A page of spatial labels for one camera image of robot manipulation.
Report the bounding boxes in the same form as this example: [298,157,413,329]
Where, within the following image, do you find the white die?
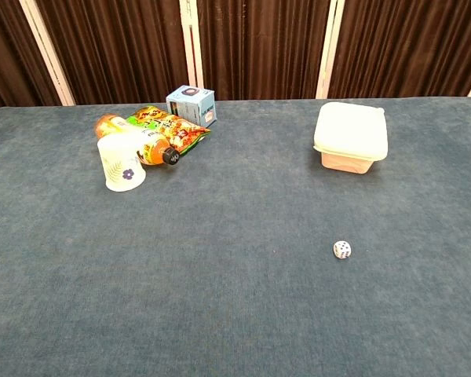
[332,240,353,261]

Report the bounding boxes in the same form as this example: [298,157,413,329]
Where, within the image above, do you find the blue table cloth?
[0,97,471,377]

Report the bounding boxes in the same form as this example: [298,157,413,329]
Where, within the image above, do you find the green orange snack bag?
[125,105,212,158]

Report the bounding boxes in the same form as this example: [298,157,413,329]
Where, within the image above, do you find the orange tea bottle black cap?
[94,113,181,167]

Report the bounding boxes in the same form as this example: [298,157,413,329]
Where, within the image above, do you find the light blue cardboard box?
[165,85,218,128]

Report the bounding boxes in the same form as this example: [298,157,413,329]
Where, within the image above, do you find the white paper cup purple flower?
[97,133,148,193]

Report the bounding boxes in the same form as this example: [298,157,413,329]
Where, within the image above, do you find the white lidded plastic container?
[312,101,389,175]

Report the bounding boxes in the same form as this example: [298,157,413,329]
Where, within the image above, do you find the brown curtain folding screen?
[0,0,471,113]

